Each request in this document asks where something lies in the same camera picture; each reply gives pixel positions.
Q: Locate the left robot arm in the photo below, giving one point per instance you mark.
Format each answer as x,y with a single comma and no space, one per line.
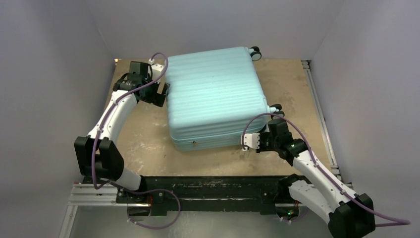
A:
97,153

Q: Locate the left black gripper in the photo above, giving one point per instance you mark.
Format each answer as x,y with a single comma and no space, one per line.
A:
157,99

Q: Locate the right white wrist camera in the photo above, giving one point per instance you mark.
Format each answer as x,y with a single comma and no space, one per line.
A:
251,141

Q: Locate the black metal base rail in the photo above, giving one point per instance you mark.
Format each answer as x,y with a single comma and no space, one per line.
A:
267,195

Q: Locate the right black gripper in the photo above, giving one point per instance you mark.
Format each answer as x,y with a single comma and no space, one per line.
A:
261,148

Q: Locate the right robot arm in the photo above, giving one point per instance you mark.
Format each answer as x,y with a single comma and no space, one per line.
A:
321,177

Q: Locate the light blue suitcase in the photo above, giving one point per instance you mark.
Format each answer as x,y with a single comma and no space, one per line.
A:
213,97

